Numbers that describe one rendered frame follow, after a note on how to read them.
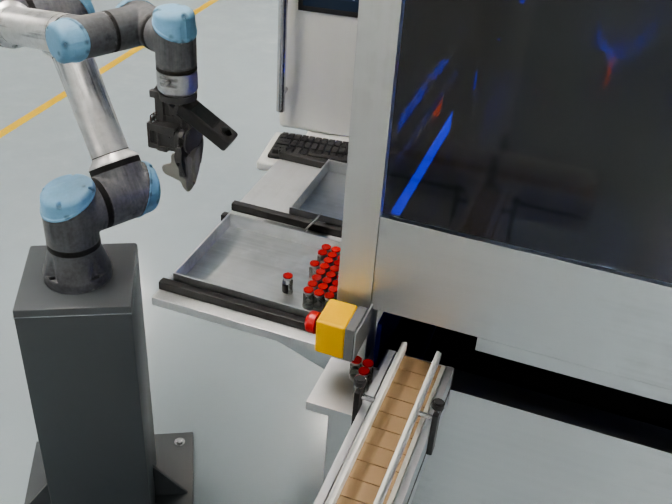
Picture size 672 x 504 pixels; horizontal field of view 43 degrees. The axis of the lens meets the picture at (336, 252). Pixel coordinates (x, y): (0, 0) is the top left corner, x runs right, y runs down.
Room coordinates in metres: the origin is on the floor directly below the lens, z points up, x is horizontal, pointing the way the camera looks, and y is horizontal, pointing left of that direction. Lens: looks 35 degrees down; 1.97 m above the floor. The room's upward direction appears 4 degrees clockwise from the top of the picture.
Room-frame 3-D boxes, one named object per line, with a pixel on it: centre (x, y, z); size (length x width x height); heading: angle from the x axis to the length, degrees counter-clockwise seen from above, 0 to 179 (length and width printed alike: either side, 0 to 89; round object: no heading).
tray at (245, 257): (1.47, 0.13, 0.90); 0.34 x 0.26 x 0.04; 72
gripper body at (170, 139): (1.46, 0.32, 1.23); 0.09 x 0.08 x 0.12; 72
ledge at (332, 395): (1.14, -0.05, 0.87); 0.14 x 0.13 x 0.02; 72
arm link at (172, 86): (1.46, 0.32, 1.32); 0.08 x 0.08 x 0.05
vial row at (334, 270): (1.43, 0.00, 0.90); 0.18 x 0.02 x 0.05; 162
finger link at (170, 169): (1.45, 0.32, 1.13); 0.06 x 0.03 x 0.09; 72
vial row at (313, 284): (1.44, 0.02, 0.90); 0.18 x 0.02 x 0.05; 162
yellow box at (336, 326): (1.17, -0.02, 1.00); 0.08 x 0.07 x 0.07; 72
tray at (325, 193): (1.76, -0.09, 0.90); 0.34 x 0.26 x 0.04; 72
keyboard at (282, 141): (2.16, 0.00, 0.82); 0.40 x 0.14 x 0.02; 80
